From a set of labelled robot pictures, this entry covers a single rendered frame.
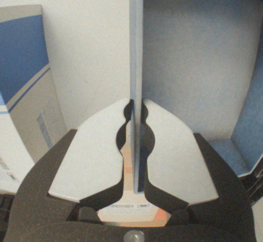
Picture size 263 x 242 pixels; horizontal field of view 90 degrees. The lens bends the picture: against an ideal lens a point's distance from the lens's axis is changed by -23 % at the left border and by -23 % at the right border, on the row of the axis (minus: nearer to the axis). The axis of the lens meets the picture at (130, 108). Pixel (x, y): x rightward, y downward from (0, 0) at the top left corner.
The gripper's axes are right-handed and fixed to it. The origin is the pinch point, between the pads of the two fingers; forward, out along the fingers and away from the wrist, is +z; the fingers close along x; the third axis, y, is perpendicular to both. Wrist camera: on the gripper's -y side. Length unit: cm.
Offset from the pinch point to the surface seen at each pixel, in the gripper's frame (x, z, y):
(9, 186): -15.4, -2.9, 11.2
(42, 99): -9.2, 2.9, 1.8
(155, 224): 5.0, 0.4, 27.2
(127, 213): -0.5, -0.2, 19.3
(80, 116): -6.9, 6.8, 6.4
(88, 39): -4.9, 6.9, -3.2
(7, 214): -32.4, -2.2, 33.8
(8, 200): -34.2, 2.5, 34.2
